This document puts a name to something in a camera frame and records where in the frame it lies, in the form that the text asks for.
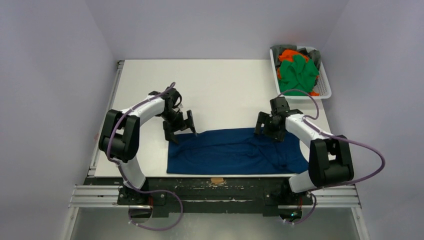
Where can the brown tape piece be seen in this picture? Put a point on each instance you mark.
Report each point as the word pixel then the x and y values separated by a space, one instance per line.
pixel 217 180

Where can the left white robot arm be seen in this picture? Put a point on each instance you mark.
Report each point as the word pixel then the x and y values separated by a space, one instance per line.
pixel 120 135

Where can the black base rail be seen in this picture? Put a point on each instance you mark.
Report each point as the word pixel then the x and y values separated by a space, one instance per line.
pixel 268 196

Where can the orange t shirt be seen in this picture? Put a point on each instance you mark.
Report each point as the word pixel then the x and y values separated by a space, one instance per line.
pixel 290 56

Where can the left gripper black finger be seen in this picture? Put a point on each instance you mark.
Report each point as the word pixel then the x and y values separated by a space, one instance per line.
pixel 169 133
pixel 190 122

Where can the green t shirt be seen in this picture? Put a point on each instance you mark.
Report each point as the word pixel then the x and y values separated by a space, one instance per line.
pixel 298 78

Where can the blue t shirt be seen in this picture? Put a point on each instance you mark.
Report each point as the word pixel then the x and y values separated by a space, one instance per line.
pixel 237 151

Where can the grey t shirt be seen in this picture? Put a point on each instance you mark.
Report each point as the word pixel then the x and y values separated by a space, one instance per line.
pixel 310 52

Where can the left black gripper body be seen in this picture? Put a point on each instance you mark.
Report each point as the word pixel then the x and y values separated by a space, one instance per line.
pixel 176 119

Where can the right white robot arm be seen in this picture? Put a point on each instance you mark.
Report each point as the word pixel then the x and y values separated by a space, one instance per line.
pixel 329 162

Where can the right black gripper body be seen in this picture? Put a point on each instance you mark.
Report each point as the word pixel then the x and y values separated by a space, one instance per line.
pixel 269 123

